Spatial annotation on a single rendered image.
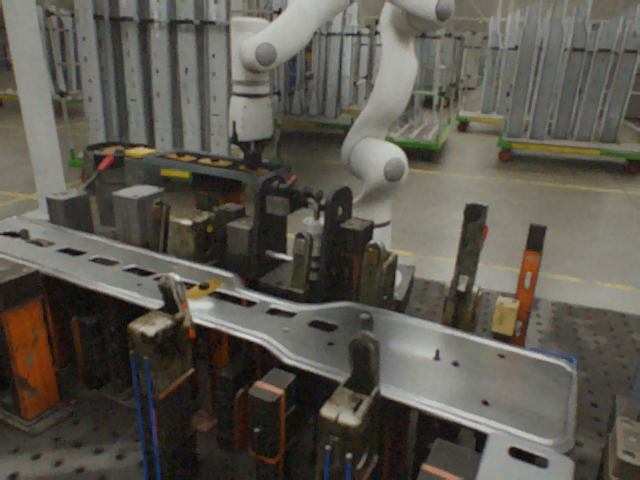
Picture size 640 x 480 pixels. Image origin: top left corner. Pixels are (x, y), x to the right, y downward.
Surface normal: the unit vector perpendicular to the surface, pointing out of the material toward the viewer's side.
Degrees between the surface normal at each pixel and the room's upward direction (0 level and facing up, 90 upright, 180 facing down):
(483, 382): 0
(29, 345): 90
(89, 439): 0
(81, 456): 0
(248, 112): 89
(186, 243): 90
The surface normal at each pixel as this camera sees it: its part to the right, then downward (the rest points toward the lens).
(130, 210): -0.45, 0.31
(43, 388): 0.89, 0.19
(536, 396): 0.04, -0.93
